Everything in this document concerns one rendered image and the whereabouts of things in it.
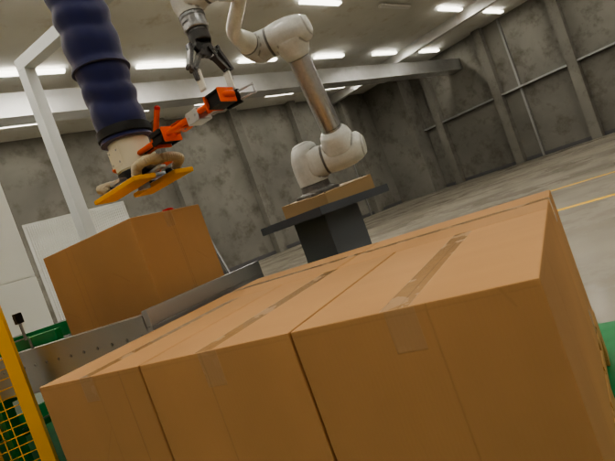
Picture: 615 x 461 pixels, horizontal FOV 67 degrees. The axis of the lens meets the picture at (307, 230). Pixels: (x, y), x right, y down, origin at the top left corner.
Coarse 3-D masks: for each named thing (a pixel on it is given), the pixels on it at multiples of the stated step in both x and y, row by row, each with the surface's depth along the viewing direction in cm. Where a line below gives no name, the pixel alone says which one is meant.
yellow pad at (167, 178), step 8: (168, 168) 200; (184, 168) 195; (192, 168) 199; (168, 176) 194; (176, 176) 197; (152, 184) 202; (160, 184) 203; (168, 184) 210; (136, 192) 211; (144, 192) 208; (152, 192) 216
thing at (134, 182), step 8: (128, 176) 185; (136, 176) 178; (144, 176) 180; (152, 176) 183; (120, 184) 186; (128, 184) 180; (136, 184) 185; (112, 192) 188; (120, 192) 189; (128, 192) 196; (96, 200) 196; (104, 200) 195; (112, 200) 201
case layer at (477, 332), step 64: (384, 256) 129; (448, 256) 95; (512, 256) 75; (192, 320) 141; (256, 320) 101; (320, 320) 79; (384, 320) 70; (448, 320) 65; (512, 320) 61; (576, 320) 85; (64, 384) 113; (128, 384) 101; (192, 384) 92; (256, 384) 84; (320, 384) 78; (384, 384) 72; (448, 384) 67; (512, 384) 63; (576, 384) 59; (64, 448) 118; (128, 448) 106; (192, 448) 96; (256, 448) 87; (320, 448) 80; (384, 448) 74; (448, 448) 69; (512, 448) 65; (576, 448) 61
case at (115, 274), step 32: (128, 224) 178; (160, 224) 189; (192, 224) 204; (64, 256) 199; (96, 256) 189; (128, 256) 181; (160, 256) 184; (192, 256) 199; (64, 288) 203; (96, 288) 193; (128, 288) 184; (160, 288) 179; (192, 288) 193; (96, 320) 197
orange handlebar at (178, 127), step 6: (228, 90) 156; (198, 108) 164; (204, 108) 162; (180, 120) 173; (186, 120) 169; (174, 126) 173; (180, 126) 172; (186, 126) 174; (192, 126) 176; (168, 132) 176; (174, 132) 174; (180, 132) 176; (150, 144) 184; (138, 150) 190; (144, 150) 188; (168, 162) 224; (162, 168) 231
